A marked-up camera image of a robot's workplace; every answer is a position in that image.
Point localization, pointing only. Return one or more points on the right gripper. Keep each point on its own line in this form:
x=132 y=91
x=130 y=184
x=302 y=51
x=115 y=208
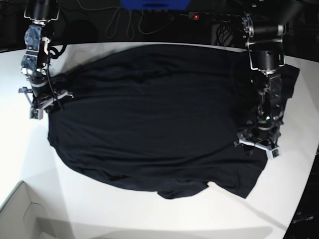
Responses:
x=42 y=94

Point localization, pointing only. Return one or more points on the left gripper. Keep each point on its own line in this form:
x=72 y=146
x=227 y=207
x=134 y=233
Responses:
x=254 y=136

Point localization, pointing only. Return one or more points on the black t-shirt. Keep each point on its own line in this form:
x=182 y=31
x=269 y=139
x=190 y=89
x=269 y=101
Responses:
x=160 y=118

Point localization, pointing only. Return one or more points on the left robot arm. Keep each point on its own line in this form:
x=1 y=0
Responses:
x=264 y=34

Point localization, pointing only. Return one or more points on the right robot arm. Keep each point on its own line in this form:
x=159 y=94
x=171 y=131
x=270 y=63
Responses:
x=38 y=54

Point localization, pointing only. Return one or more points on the white cardboard box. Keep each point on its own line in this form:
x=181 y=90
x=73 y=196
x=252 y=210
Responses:
x=21 y=218

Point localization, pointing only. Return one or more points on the blue box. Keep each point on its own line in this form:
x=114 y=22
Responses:
x=155 y=4

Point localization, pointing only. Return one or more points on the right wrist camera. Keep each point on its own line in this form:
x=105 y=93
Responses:
x=36 y=114

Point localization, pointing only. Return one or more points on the white power strip red switch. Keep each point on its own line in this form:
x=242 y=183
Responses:
x=209 y=16

